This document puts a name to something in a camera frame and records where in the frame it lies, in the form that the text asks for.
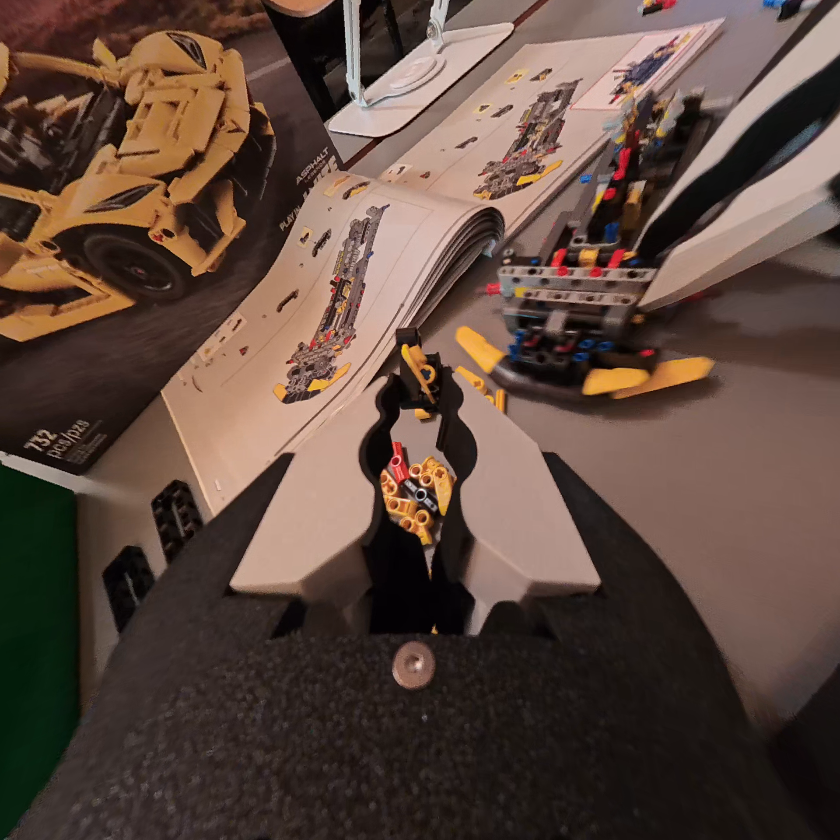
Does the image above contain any lego instruction booklet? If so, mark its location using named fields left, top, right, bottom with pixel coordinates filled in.
left=161, top=16, right=726, bottom=516

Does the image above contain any pile of yellow Lego pieces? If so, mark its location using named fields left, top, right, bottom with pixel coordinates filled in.
left=379, top=441, right=455, bottom=546

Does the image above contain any lego set box yellow car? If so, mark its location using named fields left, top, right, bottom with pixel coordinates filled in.
left=0, top=0, right=345, bottom=476

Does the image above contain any pile of lego pins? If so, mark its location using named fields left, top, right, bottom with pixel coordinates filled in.
left=638, top=0, right=823, bottom=19

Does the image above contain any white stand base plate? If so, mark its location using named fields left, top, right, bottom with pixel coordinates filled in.
left=327, top=0, right=516, bottom=139

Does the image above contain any black lego connector piece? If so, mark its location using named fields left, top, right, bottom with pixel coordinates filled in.
left=395, top=327, right=444, bottom=411

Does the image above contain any partly built lego chassis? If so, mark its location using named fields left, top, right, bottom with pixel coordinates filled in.
left=455, top=88, right=716, bottom=401

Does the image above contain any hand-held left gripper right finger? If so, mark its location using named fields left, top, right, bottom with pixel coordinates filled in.
left=434, top=366, right=602, bottom=636

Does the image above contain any yellow lego piece blue pin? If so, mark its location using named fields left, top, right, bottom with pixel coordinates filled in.
left=400, top=343, right=439, bottom=421

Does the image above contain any green plastic bin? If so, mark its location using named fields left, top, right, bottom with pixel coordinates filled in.
left=0, top=462, right=83, bottom=840

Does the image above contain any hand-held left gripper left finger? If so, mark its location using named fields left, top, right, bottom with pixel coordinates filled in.
left=228, top=374, right=401, bottom=634

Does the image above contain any black lego frame piece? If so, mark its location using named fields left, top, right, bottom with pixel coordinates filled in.
left=151, top=479, right=206, bottom=564
left=101, top=545, right=158, bottom=632

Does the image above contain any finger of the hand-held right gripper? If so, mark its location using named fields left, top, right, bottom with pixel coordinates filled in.
left=638, top=130, right=840, bottom=312
left=633, top=5, right=840, bottom=257

